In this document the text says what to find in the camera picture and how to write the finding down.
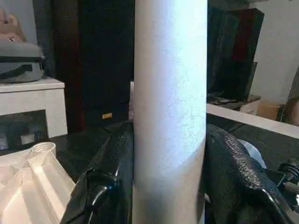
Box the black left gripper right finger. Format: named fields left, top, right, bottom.
left=205, top=125, right=299, bottom=224

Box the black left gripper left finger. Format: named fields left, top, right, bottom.
left=61, top=120, right=135, bottom=224

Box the white plastic table top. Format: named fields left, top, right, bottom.
left=0, top=141, right=76, bottom=224

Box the black table mat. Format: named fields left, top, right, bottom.
left=0, top=112, right=299, bottom=196

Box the white glass-door cabinet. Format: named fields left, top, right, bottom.
left=0, top=77, right=68, bottom=152

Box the black tall cabinet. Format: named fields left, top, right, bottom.
left=33, top=0, right=136, bottom=133

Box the grey carry case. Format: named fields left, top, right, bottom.
left=0, top=37, right=47, bottom=84

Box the pink plush toy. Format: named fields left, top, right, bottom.
left=0, top=8, right=26, bottom=43

